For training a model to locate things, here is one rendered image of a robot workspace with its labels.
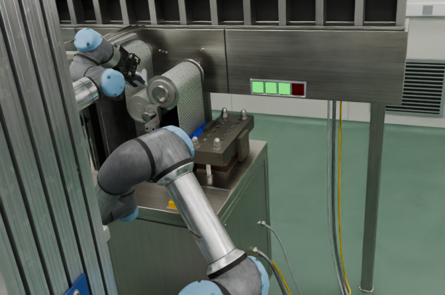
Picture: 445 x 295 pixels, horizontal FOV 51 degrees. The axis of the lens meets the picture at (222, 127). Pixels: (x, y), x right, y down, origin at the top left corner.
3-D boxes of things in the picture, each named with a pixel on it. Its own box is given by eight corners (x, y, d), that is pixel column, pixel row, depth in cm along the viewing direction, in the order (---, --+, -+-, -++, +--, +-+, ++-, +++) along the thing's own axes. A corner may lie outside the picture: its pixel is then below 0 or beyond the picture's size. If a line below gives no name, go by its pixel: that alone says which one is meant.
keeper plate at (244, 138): (238, 161, 203) (236, 138, 199) (246, 150, 212) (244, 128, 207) (243, 161, 202) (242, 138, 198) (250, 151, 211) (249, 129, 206)
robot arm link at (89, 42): (67, 48, 139) (79, 22, 141) (88, 63, 149) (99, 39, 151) (86, 54, 136) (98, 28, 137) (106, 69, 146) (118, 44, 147)
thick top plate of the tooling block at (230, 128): (187, 162, 193) (185, 148, 190) (222, 124, 226) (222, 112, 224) (223, 166, 187) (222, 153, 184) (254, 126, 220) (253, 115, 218)
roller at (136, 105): (128, 120, 200) (124, 94, 195) (157, 100, 221) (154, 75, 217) (153, 123, 196) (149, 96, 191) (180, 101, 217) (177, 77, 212)
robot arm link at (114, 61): (111, 64, 146) (89, 63, 149) (118, 70, 150) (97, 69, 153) (116, 42, 148) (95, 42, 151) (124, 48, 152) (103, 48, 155)
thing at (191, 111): (181, 146, 196) (177, 105, 189) (204, 124, 216) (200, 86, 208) (183, 146, 196) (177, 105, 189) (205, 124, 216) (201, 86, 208)
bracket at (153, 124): (151, 176, 199) (141, 109, 186) (159, 169, 204) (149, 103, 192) (161, 177, 197) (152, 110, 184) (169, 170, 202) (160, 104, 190)
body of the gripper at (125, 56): (142, 59, 163) (124, 44, 152) (137, 83, 161) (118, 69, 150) (124, 59, 166) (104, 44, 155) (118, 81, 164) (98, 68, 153)
